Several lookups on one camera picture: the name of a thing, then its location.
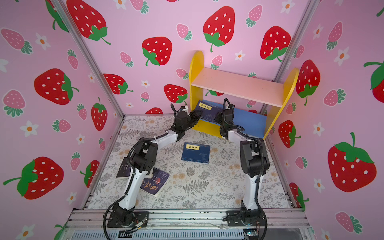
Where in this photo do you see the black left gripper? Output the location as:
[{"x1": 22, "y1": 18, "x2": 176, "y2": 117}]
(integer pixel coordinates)
[{"x1": 180, "y1": 109, "x2": 201, "y2": 133}]

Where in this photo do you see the navy book yellow label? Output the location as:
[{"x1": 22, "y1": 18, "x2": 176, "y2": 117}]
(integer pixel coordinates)
[{"x1": 195, "y1": 101, "x2": 223, "y2": 124}]

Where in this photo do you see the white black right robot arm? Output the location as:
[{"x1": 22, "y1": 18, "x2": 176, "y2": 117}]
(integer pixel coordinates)
[{"x1": 215, "y1": 103, "x2": 270, "y2": 226}]

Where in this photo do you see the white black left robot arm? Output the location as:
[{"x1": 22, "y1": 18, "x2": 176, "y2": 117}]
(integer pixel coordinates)
[{"x1": 103, "y1": 107, "x2": 202, "y2": 238}]

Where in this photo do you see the yellow pink blue bookshelf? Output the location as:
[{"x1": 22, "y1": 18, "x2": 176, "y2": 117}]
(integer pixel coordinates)
[{"x1": 189, "y1": 51, "x2": 299, "y2": 139}]

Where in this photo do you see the dark book orange calligraphy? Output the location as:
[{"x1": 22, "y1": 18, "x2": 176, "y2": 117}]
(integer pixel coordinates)
[{"x1": 140, "y1": 168, "x2": 170, "y2": 197}]

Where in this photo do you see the black book white chinese title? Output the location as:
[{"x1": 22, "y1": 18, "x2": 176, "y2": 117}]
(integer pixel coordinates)
[{"x1": 116, "y1": 158, "x2": 132, "y2": 180}]

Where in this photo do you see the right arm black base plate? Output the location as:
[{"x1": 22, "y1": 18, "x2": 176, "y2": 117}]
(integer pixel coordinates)
[{"x1": 223, "y1": 208, "x2": 268, "y2": 227}]

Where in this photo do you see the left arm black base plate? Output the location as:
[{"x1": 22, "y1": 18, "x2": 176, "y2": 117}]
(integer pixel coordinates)
[{"x1": 107, "y1": 212, "x2": 150, "y2": 229}]

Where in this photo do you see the aluminium front rail frame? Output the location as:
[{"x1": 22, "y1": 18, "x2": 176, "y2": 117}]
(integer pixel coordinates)
[{"x1": 56, "y1": 209, "x2": 316, "y2": 240}]

